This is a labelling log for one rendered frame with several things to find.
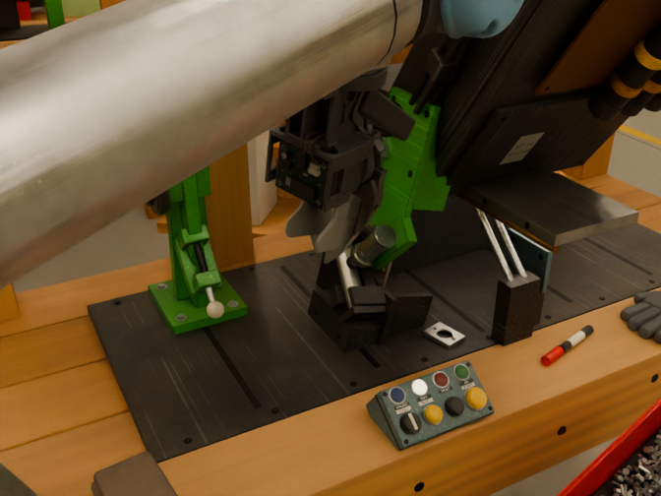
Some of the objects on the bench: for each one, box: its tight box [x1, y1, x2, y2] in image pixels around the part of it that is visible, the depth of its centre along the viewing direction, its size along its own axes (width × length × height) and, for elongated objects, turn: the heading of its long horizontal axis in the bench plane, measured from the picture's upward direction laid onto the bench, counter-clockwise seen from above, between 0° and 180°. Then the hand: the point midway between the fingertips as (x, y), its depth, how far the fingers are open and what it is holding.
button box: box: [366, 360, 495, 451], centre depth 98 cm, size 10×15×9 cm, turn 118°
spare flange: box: [423, 322, 465, 349], centre depth 115 cm, size 6×4×1 cm
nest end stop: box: [337, 305, 387, 325], centre depth 112 cm, size 4×7×6 cm, turn 118°
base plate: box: [87, 222, 661, 464], centre depth 130 cm, size 42×110×2 cm, turn 118°
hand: (330, 248), depth 73 cm, fingers closed
